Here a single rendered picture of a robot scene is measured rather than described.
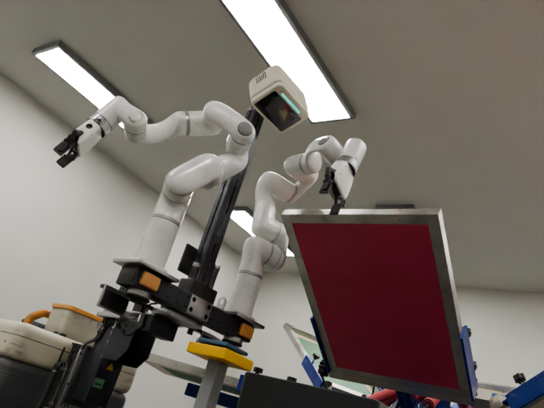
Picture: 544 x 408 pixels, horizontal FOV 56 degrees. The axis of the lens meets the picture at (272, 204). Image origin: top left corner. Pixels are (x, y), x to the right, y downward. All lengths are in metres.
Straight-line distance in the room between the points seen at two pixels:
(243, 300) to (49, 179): 3.77
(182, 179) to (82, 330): 0.82
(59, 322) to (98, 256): 3.62
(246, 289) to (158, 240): 0.43
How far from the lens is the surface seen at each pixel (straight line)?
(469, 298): 6.53
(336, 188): 1.66
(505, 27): 3.10
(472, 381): 2.09
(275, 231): 2.00
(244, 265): 1.91
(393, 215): 1.71
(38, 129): 5.38
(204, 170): 1.62
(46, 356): 2.04
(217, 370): 1.39
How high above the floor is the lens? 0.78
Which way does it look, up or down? 24 degrees up
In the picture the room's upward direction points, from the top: 17 degrees clockwise
